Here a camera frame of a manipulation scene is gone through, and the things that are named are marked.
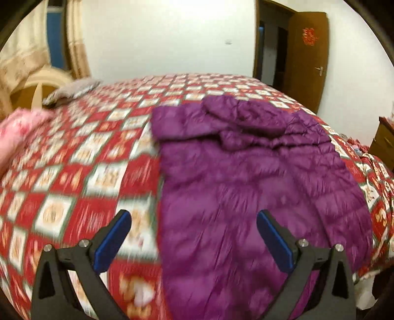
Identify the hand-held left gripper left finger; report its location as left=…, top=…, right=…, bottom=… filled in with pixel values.
left=31, top=209, right=133, bottom=320

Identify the red door decoration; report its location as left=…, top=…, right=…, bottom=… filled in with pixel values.
left=302, top=27, right=318, bottom=46

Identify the blue window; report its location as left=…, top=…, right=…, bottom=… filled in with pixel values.
left=46, top=0, right=69, bottom=70

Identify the purple puffer jacket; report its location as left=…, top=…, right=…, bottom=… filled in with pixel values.
left=151, top=95, right=374, bottom=320

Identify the pink floral blanket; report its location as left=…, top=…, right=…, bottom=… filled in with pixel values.
left=0, top=108, right=54, bottom=176

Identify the beige patterned curtain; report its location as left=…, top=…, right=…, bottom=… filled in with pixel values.
left=0, top=0, right=50, bottom=115
left=66, top=0, right=92, bottom=79

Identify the pile of red clutter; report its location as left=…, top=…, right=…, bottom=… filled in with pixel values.
left=346, top=137, right=371, bottom=155

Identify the cream wooden headboard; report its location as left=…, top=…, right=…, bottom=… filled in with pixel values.
left=9, top=66, right=74, bottom=111

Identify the red checked bedspread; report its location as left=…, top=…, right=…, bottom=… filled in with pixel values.
left=0, top=73, right=394, bottom=320

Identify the brown door frame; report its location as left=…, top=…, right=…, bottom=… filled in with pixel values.
left=253, top=0, right=297, bottom=87

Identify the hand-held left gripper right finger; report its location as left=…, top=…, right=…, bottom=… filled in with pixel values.
left=256, top=210, right=358, bottom=320

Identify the brown wooden cabinet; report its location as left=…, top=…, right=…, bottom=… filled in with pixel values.
left=369, top=116, right=394, bottom=170

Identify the brown wooden door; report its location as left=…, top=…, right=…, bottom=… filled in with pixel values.
left=281, top=12, right=329, bottom=114

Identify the grey pillow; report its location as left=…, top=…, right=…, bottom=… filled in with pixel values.
left=42, top=78, right=103, bottom=108

